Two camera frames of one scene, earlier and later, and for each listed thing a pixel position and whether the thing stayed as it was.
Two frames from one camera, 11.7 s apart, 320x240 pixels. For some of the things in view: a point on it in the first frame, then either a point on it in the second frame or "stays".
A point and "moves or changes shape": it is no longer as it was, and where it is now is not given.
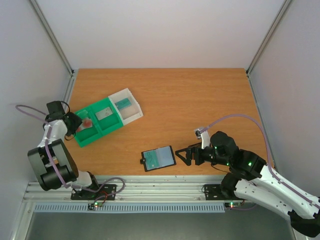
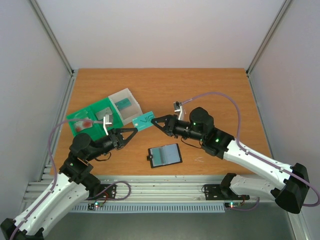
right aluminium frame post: (267, 36) stays
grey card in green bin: (103, 113) stays
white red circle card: (86, 123) stays
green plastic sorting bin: (98, 119) stays
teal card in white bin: (123, 103) stays
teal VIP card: (151, 159) -> (143, 121)
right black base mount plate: (213, 192) stays
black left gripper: (78, 121) -> (119, 145)
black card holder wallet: (158, 158) moves or changes shape
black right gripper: (197, 155) -> (170, 125)
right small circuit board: (232, 205) stays
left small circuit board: (91, 206) stays
